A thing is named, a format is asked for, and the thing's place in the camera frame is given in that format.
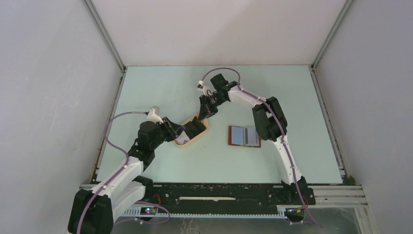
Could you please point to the silver VIP card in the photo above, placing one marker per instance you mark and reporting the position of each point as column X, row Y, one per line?
column 182, row 139

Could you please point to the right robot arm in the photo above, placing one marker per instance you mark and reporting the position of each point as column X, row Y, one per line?
column 269, row 119

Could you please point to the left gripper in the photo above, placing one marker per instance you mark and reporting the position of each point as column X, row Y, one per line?
column 172, row 128

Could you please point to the black card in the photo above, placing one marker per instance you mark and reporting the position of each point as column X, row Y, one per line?
column 194, row 127

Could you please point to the brown leather card holder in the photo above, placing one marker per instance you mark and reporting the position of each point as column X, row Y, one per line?
column 243, row 137

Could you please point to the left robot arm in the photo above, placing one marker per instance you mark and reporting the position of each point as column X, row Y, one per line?
column 95, row 211

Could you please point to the white cable duct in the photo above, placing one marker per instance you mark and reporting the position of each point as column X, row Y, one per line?
column 280, row 213

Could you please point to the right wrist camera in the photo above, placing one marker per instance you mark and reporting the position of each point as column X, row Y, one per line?
column 205, row 89

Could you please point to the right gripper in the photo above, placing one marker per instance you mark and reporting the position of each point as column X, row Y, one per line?
column 206, row 110

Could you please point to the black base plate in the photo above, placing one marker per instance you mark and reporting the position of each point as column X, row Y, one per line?
column 225, row 198

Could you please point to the aluminium frame rail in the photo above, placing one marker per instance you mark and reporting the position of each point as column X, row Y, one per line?
column 330, row 196

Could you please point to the beige card tray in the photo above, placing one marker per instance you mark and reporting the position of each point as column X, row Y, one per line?
column 205, row 122

